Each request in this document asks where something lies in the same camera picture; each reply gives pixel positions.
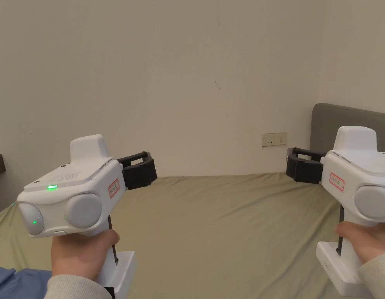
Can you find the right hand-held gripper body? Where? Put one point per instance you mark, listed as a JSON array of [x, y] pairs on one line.
[[360, 174]]

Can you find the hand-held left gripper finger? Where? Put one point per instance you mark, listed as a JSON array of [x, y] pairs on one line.
[[133, 157], [141, 177]]

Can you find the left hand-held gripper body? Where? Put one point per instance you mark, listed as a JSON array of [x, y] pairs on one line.
[[83, 177]]

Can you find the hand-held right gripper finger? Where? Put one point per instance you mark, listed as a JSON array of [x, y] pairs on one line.
[[307, 152], [306, 171]]

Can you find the person's left forearm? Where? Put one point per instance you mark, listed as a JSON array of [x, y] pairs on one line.
[[77, 288]]

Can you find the person's right forearm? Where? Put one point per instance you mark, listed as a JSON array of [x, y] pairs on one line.
[[379, 277]]

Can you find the person's right hand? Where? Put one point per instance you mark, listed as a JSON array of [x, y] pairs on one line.
[[369, 239]]

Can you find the person's left hand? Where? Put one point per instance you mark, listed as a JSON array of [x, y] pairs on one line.
[[77, 255]]

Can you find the grey padded headboard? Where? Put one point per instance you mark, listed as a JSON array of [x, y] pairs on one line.
[[335, 116]]

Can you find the bed with olive sheet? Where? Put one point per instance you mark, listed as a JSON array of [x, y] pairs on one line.
[[211, 233]]

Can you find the blue garment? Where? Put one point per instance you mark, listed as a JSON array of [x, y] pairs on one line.
[[18, 283]]

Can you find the beige wall socket plate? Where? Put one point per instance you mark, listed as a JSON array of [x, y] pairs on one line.
[[274, 140]]

